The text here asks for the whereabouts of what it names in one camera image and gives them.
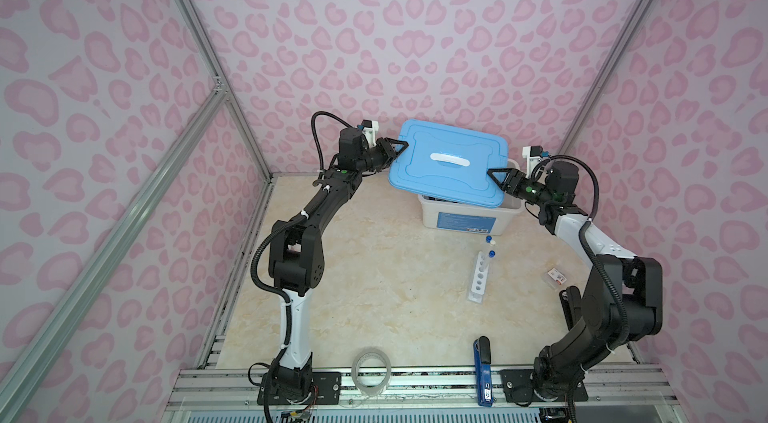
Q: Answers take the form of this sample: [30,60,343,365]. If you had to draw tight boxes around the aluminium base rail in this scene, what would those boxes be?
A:
[162,363,687,422]

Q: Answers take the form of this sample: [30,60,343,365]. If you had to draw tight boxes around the white test tube rack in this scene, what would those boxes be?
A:
[467,251,491,304]

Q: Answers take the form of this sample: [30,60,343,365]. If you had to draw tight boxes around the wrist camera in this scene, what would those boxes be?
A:
[357,119,379,148]
[522,145,549,177]

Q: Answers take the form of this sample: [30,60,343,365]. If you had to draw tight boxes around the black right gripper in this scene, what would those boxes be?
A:
[488,170,556,209]

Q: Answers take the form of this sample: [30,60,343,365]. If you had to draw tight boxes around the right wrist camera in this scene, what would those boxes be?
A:
[522,145,549,177]

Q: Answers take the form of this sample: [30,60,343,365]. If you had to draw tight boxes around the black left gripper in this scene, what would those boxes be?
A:
[355,138,408,175]

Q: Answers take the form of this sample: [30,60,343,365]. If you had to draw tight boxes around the clear tape roll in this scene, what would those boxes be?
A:
[351,347,393,397]

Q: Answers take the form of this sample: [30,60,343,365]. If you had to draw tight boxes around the blue black stapler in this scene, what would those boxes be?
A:
[473,336,494,407]

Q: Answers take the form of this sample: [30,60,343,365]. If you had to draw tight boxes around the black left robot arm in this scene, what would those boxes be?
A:
[250,110,409,416]

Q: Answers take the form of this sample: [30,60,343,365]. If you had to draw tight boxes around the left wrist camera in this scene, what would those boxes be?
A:
[357,119,379,148]

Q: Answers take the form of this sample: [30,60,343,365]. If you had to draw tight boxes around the white plastic storage box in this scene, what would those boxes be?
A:
[418,194,523,236]

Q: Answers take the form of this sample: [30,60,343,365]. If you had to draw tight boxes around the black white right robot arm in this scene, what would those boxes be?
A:
[487,155,663,413]

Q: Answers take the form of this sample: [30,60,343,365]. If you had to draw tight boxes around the blue plastic box lid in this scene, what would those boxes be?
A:
[389,119,508,208]

